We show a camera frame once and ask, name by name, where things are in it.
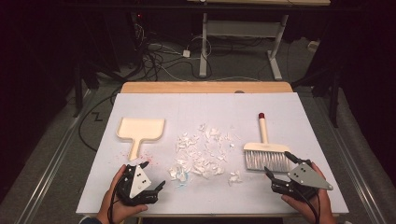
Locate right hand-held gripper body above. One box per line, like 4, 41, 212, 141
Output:
270, 159, 334, 201

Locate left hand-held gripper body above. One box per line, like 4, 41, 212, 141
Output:
116, 163, 158, 207

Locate cream plastic dustpan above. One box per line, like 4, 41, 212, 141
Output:
116, 117, 166, 161

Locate cream brush with red tip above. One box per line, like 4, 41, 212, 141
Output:
243, 112, 291, 173

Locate person's right hand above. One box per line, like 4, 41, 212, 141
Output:
281, 161, 338, 224

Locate person's left hand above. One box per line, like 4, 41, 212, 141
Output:
95, 164, 149, 224

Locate scattered red crumbs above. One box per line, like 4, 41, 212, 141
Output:
117, 150, 158, 165

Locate white table cover board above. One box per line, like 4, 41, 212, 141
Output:
75, 92, 349, 217

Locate small white box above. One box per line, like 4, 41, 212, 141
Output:
307, 39, 321, 52

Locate white metal desk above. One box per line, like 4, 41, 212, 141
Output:
186, 0, 332, 81

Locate right hand-held gripper cable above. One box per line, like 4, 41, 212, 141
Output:
293, 186, 321, 224

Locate hand-held gripper cable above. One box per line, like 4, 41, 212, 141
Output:
106, 183, 121, 224
293, 186, 321, 224

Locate left hand-held gripper cable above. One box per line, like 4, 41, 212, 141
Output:
106, 183, 121, 224

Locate metal floor rail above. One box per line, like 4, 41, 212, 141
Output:
13, 89, 98, 224
313, 92, 388, 224

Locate black floor cable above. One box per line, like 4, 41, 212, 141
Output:
78, 89, 123, 153

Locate tangle of black cables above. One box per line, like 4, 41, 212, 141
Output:
133, 23, 213, 82

